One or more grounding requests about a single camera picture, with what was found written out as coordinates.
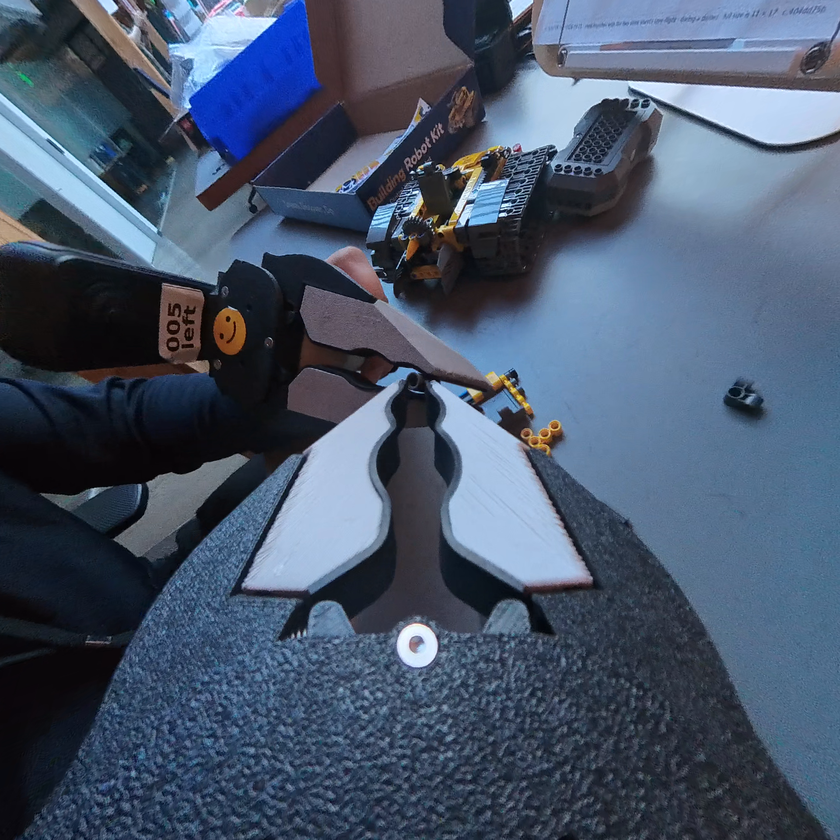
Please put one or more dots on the grey black block joint connector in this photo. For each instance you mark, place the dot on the grey black block joint connector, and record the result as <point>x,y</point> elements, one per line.
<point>745,397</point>

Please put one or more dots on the person's dark clothed body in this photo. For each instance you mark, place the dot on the person's dark clothed body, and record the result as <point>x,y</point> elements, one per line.
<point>52,577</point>

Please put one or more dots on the black yellow toy block vehicle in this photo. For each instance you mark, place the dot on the black yellow toy block vehicle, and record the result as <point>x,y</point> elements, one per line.
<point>472,216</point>

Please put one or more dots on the dark grey studded block shell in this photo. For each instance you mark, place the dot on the dark grey studded block shell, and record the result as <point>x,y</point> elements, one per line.
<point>604,157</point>

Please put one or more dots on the black device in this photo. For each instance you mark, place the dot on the black device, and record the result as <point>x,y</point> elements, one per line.
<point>489,46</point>

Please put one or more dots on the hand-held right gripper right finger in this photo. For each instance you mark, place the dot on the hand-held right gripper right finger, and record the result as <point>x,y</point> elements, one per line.
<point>512,525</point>

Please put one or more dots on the yellow angled block beam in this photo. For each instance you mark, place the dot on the yellow angled block beam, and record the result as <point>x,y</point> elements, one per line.
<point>541,436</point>

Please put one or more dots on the white plastic bag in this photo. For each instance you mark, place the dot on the white plastic bag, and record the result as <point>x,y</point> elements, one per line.
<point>216,52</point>

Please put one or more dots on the black office chair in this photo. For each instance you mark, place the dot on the black office chair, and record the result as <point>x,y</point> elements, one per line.
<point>118,508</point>

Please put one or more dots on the dark blue kit box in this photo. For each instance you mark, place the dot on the dark blue kit box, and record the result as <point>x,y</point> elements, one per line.
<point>315,200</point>

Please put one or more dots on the person's left hand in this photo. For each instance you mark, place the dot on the person's left hand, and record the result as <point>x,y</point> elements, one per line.
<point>354,262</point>

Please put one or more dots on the colourful kit leaflet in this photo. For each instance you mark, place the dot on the colourful kit leaflet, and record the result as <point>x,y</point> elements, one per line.
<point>394,151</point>

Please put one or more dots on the grey desk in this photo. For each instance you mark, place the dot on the grey desk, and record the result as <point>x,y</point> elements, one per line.
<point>656,315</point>

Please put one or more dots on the instruction sheet on stand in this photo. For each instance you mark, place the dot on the instruction sheet on stand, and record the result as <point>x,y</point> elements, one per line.
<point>722,111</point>

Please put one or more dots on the blue storage bin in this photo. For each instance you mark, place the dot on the blue storage bin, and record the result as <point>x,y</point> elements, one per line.
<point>262,85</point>

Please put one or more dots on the small black yellow block assembly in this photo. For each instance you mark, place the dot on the small black yellow block assembly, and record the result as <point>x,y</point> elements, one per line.
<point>508,394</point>

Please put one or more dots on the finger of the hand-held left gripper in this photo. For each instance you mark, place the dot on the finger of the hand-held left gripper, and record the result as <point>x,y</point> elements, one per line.
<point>367,325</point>
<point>321,394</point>

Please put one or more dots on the printed instruction sheet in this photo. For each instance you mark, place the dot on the printed instruction sheet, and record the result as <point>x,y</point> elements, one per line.
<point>689,16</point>

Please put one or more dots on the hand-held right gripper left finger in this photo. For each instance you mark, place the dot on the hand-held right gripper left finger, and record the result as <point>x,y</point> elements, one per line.
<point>321,525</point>

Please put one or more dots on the person's left forearm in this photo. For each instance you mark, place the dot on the person's left forearm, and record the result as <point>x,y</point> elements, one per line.
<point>131,426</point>

